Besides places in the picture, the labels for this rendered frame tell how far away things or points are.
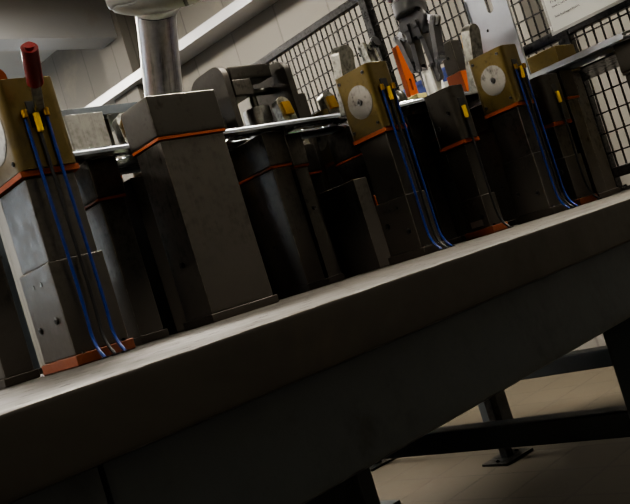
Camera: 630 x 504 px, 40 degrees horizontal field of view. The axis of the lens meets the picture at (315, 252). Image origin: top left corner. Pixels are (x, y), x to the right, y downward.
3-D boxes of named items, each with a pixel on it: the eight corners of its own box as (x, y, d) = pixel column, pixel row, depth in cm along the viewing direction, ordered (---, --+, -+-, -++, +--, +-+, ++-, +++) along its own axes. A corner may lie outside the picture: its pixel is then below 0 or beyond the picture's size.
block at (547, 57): (603, 197, 196) (554, 45, 197) (573, 206, 202) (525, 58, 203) (621, 191, 202) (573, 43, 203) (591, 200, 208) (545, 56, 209)
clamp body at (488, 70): (565, 212, 167) (510, 39, 168) (516, 227, 176) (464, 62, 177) (584, 206, 171) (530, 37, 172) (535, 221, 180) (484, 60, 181)
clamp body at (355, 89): (437, 253, 146) (375, 56, 148) (389, 268, 155) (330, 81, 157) (461, 246, 151) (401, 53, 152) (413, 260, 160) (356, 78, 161)
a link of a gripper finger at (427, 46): (421, 21, 196) (425, 18, 195) (439, 66, 195) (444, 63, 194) (410, 21, 194) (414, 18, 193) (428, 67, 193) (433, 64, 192)
